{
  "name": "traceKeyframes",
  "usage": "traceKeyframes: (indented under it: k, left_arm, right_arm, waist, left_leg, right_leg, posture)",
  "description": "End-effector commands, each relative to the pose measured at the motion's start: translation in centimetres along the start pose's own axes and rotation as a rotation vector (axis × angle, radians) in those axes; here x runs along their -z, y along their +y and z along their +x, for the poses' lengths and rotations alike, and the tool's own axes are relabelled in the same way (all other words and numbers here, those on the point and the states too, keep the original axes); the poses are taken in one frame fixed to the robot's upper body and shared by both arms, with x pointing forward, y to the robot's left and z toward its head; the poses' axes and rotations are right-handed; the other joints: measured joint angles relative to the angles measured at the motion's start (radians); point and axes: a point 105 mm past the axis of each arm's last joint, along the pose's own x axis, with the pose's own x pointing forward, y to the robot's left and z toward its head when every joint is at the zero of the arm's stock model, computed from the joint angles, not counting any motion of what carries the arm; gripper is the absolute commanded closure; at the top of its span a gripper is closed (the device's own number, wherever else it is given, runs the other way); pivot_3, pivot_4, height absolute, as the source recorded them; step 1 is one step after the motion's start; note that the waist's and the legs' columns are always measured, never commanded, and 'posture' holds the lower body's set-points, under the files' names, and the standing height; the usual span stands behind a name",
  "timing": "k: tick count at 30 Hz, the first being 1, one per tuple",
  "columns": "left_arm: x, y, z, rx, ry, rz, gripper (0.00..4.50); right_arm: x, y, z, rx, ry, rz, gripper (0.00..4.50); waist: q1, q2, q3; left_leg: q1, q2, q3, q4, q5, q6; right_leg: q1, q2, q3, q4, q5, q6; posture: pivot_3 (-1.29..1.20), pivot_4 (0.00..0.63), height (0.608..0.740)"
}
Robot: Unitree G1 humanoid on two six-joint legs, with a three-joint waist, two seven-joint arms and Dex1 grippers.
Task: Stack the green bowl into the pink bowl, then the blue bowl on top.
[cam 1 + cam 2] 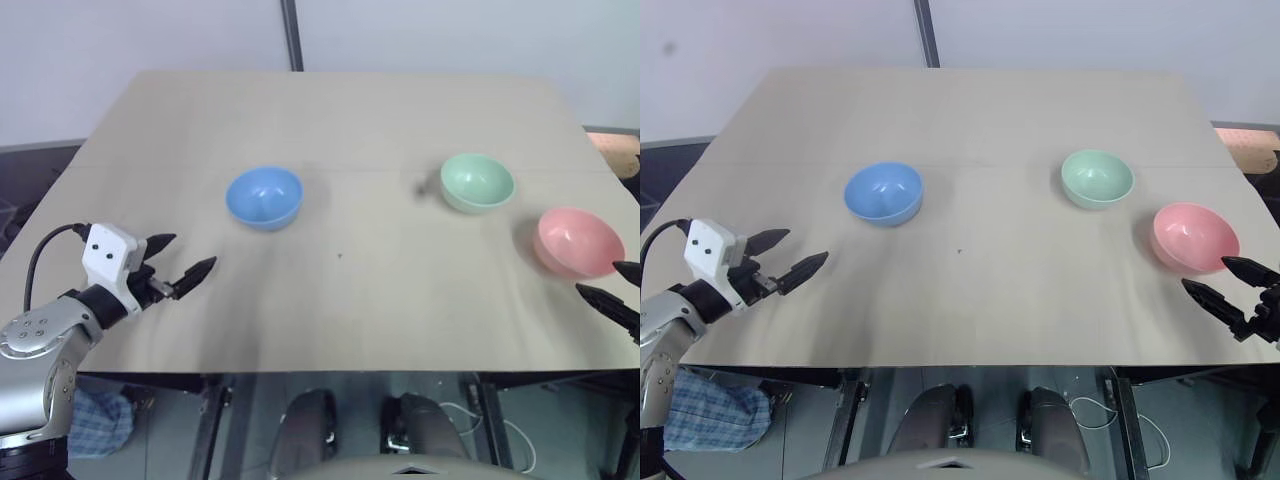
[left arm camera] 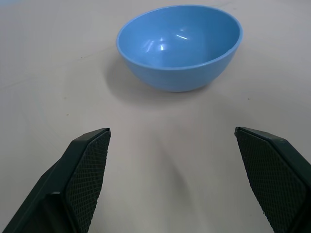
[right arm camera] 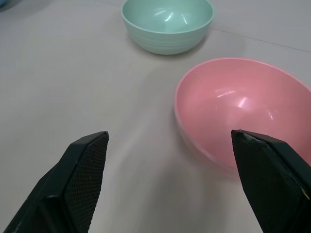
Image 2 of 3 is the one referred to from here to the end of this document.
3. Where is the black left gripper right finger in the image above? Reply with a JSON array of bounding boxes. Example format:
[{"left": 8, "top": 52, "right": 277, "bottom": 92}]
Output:
[{"left": 234, "top": 126, "right": 311, "bottom": 233}]

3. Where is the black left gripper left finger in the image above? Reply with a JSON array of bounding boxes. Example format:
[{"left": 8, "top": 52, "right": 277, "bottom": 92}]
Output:
[{"left": 0, "top": 128, "right": 112, "bottom": 233}]

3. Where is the blue plastic bowl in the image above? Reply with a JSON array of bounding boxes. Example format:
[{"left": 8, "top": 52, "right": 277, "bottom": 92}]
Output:
[{"left": 116, "top": 5, "right": 243, "bottom": 93}]

